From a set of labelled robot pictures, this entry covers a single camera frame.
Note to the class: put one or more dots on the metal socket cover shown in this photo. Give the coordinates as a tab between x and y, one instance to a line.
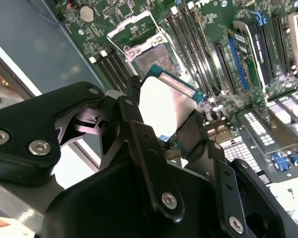
129	23

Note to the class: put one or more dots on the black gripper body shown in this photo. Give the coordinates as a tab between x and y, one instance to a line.
114	198

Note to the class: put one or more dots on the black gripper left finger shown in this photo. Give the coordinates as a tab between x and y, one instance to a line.
27	138

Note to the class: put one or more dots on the silver CPU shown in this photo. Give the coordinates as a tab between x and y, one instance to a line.
161	109

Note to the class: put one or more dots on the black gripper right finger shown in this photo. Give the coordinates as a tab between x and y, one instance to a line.
228	193

